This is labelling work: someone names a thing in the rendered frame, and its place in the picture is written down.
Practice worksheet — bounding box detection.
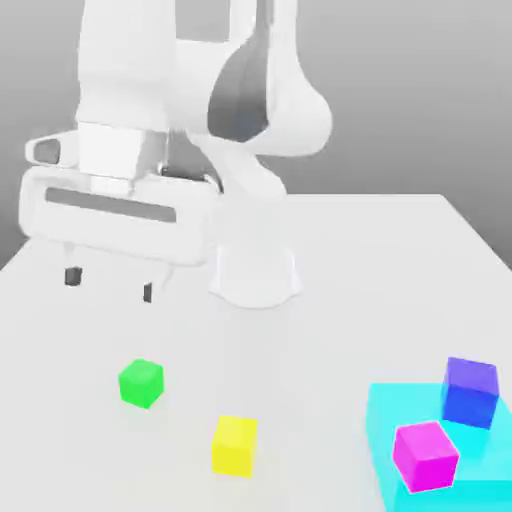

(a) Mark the small blue cube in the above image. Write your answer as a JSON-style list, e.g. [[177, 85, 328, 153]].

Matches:
[[441, 356, 501, 431]]

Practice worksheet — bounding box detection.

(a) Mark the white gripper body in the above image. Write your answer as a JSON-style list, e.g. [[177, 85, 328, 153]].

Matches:
[[18, 165, 218, 268]]

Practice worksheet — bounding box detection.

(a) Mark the small green cube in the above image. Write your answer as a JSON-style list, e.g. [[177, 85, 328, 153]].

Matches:
[[118, 358, 166, 410]]

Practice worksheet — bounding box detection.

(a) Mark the small magenta cube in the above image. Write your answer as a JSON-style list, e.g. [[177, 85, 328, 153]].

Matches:
[[391, 420, 461, 494]]

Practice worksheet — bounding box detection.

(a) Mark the large cyan box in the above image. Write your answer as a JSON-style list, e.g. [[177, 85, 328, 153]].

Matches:
[[365, 382, 512, 512]]

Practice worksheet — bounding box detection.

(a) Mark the small yellow cube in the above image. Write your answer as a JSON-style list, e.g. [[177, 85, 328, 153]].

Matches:
[[210, 414, 259, 479]]

